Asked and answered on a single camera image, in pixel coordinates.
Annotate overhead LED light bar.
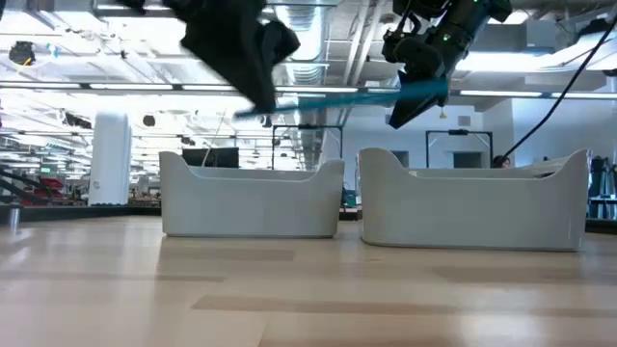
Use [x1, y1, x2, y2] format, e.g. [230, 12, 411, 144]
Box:
[0, 81, 617, 100]

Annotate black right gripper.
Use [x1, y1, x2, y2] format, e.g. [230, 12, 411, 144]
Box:
[388, 8, 484, 131]

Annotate blue pencil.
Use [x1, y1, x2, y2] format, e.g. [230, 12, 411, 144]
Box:
[233, 79, 449, 120]

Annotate black ceiling cable reel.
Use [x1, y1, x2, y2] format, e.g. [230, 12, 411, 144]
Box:
[8, 40, 38, 67]

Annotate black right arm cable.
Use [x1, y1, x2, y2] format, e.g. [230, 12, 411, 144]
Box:
[494, 18, 617, 169]

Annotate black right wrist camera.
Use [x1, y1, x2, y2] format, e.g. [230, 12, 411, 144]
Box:
[383, 28, 445, 74]

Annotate silver metal post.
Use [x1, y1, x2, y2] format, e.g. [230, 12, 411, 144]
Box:
[7, 201, 23, 232]

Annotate silver ventilation duct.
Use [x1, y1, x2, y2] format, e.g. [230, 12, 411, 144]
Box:
[277, 0, 334, 160]

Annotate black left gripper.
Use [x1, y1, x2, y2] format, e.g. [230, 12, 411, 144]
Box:
[163, 0, 280, 115]

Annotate white plastic bin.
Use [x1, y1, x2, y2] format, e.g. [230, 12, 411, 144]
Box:
[158, 150, 346, 239]
[357, 147, 590, 253]

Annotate white building column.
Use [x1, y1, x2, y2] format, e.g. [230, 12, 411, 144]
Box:
[88, 111, 133, 207]

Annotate black computer monitor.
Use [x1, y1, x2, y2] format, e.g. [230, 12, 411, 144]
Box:
[181, 147, 240, 169]

